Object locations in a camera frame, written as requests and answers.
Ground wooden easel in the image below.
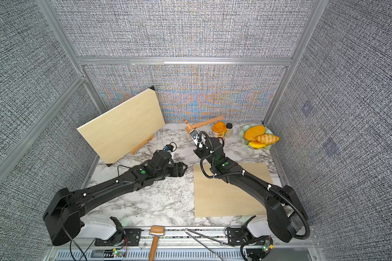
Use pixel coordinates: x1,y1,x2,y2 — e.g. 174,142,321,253
184,116,224,134
129,134,155,155

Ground wooden canvas board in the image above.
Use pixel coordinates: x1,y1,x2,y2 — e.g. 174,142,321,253
77,87,165,165
193,164,266,218

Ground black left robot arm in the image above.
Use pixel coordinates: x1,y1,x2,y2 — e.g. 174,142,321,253
43,151,188,246

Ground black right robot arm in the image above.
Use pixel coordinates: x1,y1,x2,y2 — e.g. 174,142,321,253
189,130,310,243

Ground small black-capped bottle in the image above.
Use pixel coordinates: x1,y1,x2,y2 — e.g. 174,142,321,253
224,122,233,138

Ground green plate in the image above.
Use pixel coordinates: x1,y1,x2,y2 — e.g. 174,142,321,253
239,124,280,150

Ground orange mango toy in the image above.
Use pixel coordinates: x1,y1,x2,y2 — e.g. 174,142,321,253
244,125,265,141

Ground yellow fruit toy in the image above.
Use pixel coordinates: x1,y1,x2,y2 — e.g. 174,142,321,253
248,141,266,150

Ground striped bread toy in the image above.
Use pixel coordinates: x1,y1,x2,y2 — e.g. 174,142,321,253
255,133,280,145

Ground metal tongs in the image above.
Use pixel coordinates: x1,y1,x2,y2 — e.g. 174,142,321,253
183,228,241,261

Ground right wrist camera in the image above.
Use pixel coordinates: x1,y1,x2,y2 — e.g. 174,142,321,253
190,129,207,149

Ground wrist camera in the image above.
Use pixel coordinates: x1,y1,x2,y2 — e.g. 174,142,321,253
163,142,177,152
190,129,207,149

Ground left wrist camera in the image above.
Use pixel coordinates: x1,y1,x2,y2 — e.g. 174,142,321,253
163,142,177,152

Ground wooden handled brush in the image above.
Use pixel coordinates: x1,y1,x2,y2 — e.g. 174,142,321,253
149,225,165,261

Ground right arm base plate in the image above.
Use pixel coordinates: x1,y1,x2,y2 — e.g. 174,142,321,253
224,215,273,246

